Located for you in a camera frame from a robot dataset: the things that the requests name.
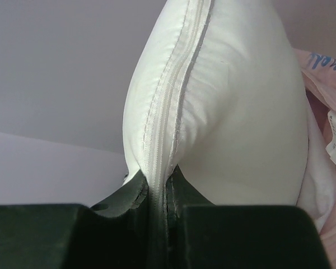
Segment purple pink princess pillowcase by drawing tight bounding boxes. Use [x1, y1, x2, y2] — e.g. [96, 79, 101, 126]
[295, 49, 336, 268]

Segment white pillow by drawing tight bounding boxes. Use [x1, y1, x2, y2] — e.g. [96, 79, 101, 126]
[122, 0, 310, 269]

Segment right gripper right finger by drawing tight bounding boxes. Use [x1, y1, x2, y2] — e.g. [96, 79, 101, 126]
[166, 168, 331, 269]

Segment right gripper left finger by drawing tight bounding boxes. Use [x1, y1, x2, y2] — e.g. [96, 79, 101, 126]
[0, 172, 148, 268]

